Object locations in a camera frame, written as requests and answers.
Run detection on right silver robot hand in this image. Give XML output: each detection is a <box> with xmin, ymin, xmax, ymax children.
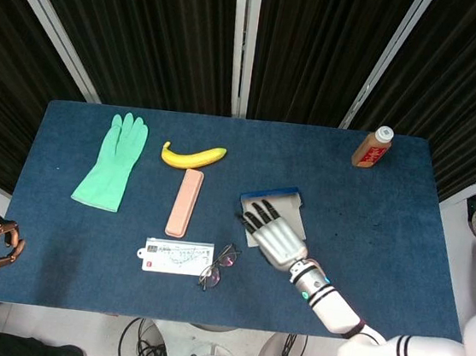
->
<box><xmin>233</xmin><ymin>196</ymin><xmax>315</xmax><ymax>276</ymax></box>

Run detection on blue glasses case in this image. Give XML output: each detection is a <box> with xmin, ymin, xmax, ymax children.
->
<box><xmin>233</xmin><ymin>180</ymin><xmax>312</xmax><ymax>254</ymax></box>

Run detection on thin-framed eyeglasses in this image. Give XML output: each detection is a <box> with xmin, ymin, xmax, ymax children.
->
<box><xmin>196</xmin><ymin>239</ymin><xmax>243</xmax><ymax>295</ymax></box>

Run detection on pink oblong case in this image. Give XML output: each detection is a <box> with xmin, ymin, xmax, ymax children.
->
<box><xmin>163</xmin><ymin>166</ymin><xmax>205</xmax><ymax>240</ymax></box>

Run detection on white card in clear pouch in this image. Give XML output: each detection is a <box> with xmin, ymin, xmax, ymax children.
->
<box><xmin>134</xmin><ymin>235</ymin><xmax>216</xmax><ymax>279</ymax></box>

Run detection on blue felt table cover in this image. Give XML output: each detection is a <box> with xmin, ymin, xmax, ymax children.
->
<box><xmin>0</xmin><ymin>89</ymin><xmax>476</xmax><ymax>355</ymax></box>

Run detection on yellow banana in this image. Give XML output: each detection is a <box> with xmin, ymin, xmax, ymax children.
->
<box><xmin>160</xmin><ymin>140</ymin><xmax>228</xmax><ymax>173</ymax></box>

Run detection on brown bottle with red label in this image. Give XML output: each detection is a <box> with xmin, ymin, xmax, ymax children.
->
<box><xmin>350</xmin><ymin>123</ymin><xmax>396</xmax><ymax>172</ymax></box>

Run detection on black shoe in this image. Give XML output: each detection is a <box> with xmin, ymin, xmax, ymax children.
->
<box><xmin>0</xmin><ymin>326</ymin><xmax>90</xmax><ymax>356</ymax></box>

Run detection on black pleated curtain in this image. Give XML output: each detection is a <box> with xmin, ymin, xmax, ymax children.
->
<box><xmin>343</xmin><ymin>0</ymin><xmax>476</xmax><ymax>207</ymax></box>
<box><xmin>0</xmin><ymin>0</ymin><xmax>97</xmax><ymax>202</ymax></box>
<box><xmin>6</xmin><ymin>0</ymin><xmax>244</xmax><ymax>120</ymax></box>
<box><xmin>246</xmin><ymin>0</ymin><xmax>414</xmax><ymax>137</ymax></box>

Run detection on green rubber glove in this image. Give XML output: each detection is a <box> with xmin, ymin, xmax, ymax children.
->
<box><xmin>68</xmin><ymin>107</ymin><xmax>150</xmax><ymax>216</ymax></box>

